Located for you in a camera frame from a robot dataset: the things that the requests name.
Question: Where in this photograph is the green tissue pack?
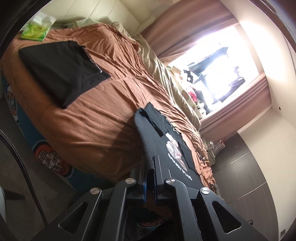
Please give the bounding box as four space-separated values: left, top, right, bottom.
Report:
20 17 57 42

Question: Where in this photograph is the black and white plush toy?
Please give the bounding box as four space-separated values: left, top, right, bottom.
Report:
183 68 195 82

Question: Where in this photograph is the dark grey wardrobe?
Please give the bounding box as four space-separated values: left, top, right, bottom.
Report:
210 132 287 241

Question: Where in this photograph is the black braided cable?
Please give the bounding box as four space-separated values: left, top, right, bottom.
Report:
0 128 48 226

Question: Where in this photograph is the black cable on bed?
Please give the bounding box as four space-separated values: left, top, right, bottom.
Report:
191 133 208 163

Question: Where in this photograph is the black printed T-shirt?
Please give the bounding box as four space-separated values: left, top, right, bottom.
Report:
134 102 204 204

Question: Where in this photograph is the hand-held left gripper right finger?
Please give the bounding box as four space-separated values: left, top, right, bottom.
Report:
154 156 269 241

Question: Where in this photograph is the dark hanging garment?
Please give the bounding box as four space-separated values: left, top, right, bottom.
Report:
228 67 245 98
194 47 228 77

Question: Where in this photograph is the cream padded headboard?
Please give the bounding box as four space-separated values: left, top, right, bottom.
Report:
30 0 153 35

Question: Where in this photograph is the pink striped bag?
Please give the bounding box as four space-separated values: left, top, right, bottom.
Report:
211 138 226 152

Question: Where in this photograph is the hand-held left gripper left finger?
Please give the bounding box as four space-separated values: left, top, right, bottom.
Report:
30 156 148 241

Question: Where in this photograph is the folded black garment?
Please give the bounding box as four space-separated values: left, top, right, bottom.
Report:
18 40 111 109

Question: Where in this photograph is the orange-brown blanket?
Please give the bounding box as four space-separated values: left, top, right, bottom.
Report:
0 22 218 188

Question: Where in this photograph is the pink curtain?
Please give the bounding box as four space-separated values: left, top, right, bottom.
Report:
140 5 240 58
199 72 271 137

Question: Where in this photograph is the beige duvet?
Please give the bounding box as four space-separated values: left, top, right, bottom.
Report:
111 21 201 121

